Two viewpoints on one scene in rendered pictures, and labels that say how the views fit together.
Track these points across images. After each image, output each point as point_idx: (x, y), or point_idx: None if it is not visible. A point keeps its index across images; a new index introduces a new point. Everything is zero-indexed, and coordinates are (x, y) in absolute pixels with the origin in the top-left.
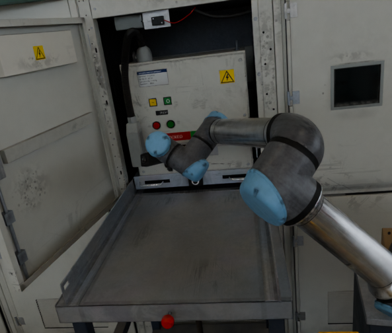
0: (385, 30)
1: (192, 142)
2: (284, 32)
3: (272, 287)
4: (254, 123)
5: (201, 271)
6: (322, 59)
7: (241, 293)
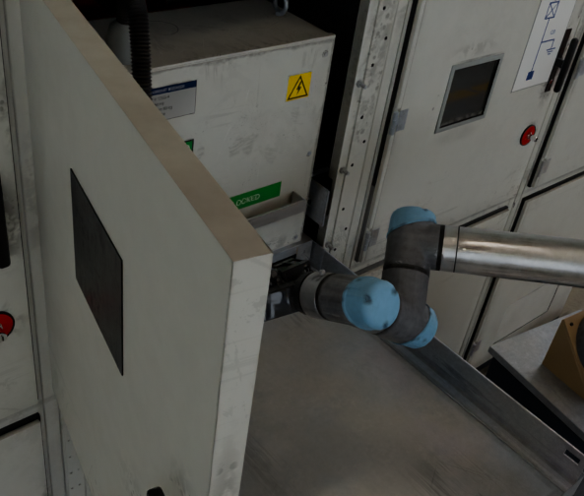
0: (517, 8)
1: (412, 280)
2: (410, 9)
3: (549, 467)
4: (575, 254)
5: (442, 486)
6: (447, 55)
7: (528, 495)
